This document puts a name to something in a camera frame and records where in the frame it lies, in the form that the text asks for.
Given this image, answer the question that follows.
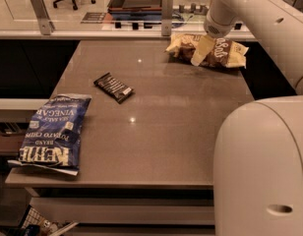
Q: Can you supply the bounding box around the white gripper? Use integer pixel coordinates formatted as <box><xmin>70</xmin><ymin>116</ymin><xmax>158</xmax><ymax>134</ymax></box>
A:
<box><xmin>191</xmin><ymin>0</ymin><xmax>238</xmax><ymax>66</ymax></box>

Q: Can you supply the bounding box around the brown chip bag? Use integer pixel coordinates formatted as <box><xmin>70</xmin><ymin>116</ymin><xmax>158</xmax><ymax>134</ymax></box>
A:
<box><xmin>166</xmin><ymin>33</ymin><xmax>249</xmax><ymax>69</ymax></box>

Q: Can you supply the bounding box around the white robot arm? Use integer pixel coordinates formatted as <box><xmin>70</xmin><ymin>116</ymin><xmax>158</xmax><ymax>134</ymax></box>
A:
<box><xmin>204</xmin><ymin>0</ymin><xmax>303</xmax><ymax>236</ymax></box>

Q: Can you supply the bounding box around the blue kettle chip bag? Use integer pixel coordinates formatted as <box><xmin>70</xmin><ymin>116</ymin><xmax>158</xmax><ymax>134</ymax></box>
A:
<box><xmin>8</xmin><ymin>93</ymin><xmax>91</xmax><ymax>176</ymax></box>

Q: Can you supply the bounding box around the open tray box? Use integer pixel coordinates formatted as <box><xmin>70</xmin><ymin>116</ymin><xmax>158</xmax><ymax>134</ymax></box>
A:
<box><xmin>107</xmin><ymin>0</ymin><xmax>162</xmax><ymax>22</ymax></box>

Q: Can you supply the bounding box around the black snack bar wrapper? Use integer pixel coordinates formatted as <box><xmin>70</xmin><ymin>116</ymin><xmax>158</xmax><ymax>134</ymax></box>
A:
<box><xmin>93</xmin><ymin>73</ymin><xmax>134</xmax><ymax>104</ymax></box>

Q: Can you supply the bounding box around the middle metal glass bracket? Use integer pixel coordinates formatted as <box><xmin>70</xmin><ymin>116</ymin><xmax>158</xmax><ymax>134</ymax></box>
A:
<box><xmin>161</xmin><ymin>0</ymin><xmax>173</xmax><ymax>36</ymax></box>

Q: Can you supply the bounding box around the metal glass bracket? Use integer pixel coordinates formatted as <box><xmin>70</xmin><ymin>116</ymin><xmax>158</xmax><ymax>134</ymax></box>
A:
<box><xmin>30</xmin><ymin>0</ymin><xmax>55</xmax><ymax>35</ymax></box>
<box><xmin>161</xmin><ymin>0</ymin><xmax>173</xmax><ymax>36</ymax></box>

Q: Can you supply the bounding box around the left metal glass bracket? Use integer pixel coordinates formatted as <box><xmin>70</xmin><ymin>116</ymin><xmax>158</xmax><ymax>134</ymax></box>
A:
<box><xmin>30</xmin><ymin>0</ymin><xmax>55</xmax><ymax>35</ymax></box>

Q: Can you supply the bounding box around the wire basket with items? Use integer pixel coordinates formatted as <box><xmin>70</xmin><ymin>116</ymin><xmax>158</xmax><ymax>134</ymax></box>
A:
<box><xmin>17</xmin><ymin>206</ymin><xmax>78</xmax><ymax>236</ymax></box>

